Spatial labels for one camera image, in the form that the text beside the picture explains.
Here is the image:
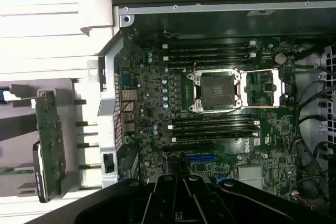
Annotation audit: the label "blue expansion slot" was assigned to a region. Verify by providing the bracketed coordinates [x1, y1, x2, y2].
[184, 154, 219, 163]

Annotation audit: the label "silver finned port housing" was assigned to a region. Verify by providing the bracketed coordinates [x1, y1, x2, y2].
[119, 89, 138, 104]

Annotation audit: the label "silver chipset heatsink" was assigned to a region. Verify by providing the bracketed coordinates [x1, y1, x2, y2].
[237, 166, 264, 188]

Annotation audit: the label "black open PC case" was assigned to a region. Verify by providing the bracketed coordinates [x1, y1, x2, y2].
[86, 0, 336, 210]

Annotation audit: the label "silver socket cover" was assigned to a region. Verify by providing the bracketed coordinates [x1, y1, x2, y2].
[240, 68, 286, 109]

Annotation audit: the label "silver coin battery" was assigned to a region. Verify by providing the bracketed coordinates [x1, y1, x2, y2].
[274, 52, 287, 65]

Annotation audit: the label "perforated metal drive cage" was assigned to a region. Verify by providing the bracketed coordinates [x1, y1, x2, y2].
[293, 42, 336, 141]

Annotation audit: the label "small case sticker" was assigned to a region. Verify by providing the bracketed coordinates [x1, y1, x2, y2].
[247, 9, 276, 17]

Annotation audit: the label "RAM slot white clips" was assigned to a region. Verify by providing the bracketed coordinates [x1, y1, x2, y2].
[161, 51, 257, 62]
[167, 119, 260, 131]
[170, 131, 260, 143]
[161, 39, 257, 51]

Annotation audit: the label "green motherboard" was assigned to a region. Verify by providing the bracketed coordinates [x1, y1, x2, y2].
[115, 34, 301, 204]

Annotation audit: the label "hard disk blue carrier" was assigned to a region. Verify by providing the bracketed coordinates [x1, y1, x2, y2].
[0, 85, 11, 104]

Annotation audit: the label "CPU socket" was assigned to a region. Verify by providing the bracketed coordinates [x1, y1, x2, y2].
[187, 68, 242, 112]

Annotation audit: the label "RAM slot black clips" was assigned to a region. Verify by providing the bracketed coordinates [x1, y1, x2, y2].
[161, 45, 257, 56]
[170, 113, 259, 125]
[161, 57, 257, 68]
[170, 125, 259, 137]

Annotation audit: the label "grey parts rack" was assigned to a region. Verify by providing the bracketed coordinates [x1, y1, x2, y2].
[0, 77, 88, 199]

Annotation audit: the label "green RAM stick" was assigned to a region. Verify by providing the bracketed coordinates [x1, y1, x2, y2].
[0, 166, 35, 175]

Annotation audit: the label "black internal cable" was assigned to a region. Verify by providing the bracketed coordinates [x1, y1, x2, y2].
[295, 77, 331, 201]

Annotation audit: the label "thin red black wire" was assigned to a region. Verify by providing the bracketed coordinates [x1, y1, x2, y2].
[117, 102, 137, 124]

